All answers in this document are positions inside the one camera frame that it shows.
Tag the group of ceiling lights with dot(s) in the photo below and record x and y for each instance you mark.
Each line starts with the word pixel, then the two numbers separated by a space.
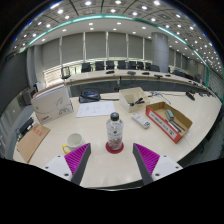
pixel 116 2

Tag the large white cardboard box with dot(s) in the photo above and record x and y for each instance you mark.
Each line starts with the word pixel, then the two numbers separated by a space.
pixel 51 105

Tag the white remote control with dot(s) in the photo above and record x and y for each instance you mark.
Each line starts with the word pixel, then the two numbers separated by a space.
pixel 140 120

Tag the black power strip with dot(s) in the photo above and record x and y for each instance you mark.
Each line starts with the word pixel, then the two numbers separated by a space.
pixel 26 127

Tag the grey box monitor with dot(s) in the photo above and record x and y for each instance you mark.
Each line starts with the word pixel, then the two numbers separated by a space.
pixel 28 96

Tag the white paper sheet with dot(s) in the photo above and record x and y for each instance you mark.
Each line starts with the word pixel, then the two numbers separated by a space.
pixel 96 109

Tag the row of black office chairs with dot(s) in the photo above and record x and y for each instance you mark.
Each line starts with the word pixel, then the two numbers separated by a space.
pixel 120 65

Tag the black bag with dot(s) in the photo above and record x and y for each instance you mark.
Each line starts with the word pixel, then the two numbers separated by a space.
pixel 89 96

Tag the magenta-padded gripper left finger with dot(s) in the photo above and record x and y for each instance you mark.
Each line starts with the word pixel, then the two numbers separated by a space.
pixel 77 159

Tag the small open white box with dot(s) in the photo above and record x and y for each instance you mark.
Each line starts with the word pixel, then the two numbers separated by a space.
pixel 126 101

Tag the small grey-green block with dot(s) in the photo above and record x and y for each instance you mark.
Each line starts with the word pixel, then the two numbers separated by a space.
pixel 169 114

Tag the flat brown cardboard sheet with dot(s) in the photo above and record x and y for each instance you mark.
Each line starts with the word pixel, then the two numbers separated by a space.
pixel 31 141

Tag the flat round red coaster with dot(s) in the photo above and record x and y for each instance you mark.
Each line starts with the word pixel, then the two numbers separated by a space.
pixel 114 152

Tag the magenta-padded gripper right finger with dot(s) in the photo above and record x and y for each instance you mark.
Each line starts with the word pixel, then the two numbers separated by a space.
pixel 146 159

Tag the red-sided open cardboard box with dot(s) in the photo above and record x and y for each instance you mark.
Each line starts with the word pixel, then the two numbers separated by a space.
pixel 160 123

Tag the long curved conference desk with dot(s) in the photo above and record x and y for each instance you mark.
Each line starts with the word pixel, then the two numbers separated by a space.
pixel 133 77

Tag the clear black-capped drink bottle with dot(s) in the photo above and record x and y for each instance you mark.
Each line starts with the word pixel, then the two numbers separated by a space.
pixel 115 133

